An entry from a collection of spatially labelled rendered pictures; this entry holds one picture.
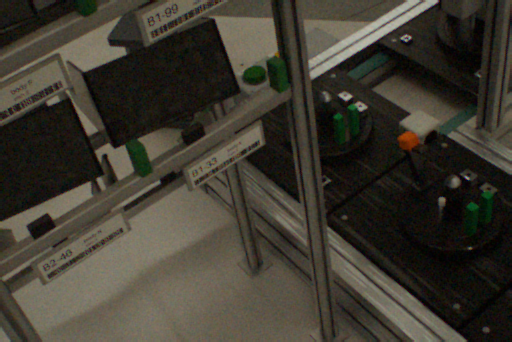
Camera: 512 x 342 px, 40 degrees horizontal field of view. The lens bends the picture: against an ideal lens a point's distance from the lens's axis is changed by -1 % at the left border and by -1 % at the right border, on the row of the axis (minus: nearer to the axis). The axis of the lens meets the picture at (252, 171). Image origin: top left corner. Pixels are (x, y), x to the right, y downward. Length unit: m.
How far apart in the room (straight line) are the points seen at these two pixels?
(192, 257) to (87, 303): 0.17
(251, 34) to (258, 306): 0.69
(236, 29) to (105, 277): 0.67
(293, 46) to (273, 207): 0.43
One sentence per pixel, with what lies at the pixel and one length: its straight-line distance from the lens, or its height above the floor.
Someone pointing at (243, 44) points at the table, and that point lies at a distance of 1.53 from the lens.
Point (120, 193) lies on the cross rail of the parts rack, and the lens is 0.61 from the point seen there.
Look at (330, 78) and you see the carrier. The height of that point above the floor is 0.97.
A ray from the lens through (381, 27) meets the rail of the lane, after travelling 1.36.
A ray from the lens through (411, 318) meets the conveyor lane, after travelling 0.92.
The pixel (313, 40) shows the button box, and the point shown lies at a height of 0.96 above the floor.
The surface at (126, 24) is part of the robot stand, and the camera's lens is 1.30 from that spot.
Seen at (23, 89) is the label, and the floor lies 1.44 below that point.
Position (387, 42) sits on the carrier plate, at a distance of 1.29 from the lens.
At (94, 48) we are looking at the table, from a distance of 1.64.
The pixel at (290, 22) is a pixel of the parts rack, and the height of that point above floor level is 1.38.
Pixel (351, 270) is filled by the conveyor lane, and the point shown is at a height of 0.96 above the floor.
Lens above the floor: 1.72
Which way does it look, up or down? 45 degrees down
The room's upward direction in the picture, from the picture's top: 12 degrees counter-clockwise
